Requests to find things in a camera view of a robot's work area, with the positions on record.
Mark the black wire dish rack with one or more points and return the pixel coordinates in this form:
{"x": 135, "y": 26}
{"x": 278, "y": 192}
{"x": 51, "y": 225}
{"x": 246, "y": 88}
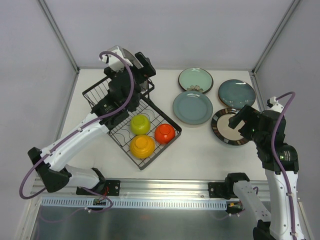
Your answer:
{"x": 119, "y": 127}

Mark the grey blue plate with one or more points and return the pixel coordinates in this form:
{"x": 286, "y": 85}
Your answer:
{"x": 192, "y": 107}

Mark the orange bowl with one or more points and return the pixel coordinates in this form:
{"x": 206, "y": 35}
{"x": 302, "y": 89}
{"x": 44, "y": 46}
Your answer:
{"x": 164, "y": 133}

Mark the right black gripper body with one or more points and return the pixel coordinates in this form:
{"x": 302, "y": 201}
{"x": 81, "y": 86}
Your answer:
{"x": 240, "y": 117}

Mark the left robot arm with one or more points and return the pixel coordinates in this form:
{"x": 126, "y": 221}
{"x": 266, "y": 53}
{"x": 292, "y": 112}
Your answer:
{"x": 51, "y": 162}

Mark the dark blue speckled plate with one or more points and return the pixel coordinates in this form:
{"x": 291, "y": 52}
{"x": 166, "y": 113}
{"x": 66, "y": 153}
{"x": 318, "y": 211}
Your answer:
{"x": 235, "y": 94}

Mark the aluminium frame post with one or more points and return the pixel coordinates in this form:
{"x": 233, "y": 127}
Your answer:
{"x": 276, "y": 34}
{"x": 57, "y": 32}

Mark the yellow ribbed bowl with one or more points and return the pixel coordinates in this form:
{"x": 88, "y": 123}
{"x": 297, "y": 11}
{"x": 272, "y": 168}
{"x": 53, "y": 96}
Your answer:
{"x": 142, "y": 146}

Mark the green bowl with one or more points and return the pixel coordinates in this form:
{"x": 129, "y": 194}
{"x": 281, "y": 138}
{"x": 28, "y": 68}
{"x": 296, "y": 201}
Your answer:
{"x": 140, "y": 124}

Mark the right aluminium frame post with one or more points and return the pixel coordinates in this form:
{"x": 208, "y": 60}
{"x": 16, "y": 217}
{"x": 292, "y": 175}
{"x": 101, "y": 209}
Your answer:
{"x": 276, "y": 34}

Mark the black striped cream plate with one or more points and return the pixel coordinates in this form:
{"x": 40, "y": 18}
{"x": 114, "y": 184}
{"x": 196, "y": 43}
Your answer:
{"x": 221, "y": 129}

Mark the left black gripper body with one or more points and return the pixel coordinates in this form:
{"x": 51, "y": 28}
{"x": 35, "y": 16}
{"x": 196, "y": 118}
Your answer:
{"x": 144, "y": 66}

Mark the mint green flower plate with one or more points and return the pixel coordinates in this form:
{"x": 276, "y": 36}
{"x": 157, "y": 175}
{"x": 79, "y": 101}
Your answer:
{"x": 196, "y": 79}

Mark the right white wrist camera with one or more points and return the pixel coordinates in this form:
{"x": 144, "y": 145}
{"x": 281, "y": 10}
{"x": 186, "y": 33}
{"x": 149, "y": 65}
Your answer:
{"x": 274, "y": 105}

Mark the aluminium mounting rail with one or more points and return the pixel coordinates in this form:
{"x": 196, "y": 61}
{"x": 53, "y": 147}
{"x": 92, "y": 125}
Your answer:
{"x": 161, "y": 189}

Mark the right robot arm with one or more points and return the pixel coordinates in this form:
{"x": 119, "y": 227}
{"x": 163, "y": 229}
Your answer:
{"x": 280, "y": 163}

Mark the left aluminium frame post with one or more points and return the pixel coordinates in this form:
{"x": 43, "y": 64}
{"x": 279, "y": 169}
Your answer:
{"x": 57, "y": 32}

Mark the white slotted cable duct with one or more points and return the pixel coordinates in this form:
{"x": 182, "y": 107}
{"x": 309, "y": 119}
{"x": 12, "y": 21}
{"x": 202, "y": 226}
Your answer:
{"x": 93, "y": 202}

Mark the grey deer plate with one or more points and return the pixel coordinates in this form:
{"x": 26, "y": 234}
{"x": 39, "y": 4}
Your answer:
{"x": 140, "y": 76}

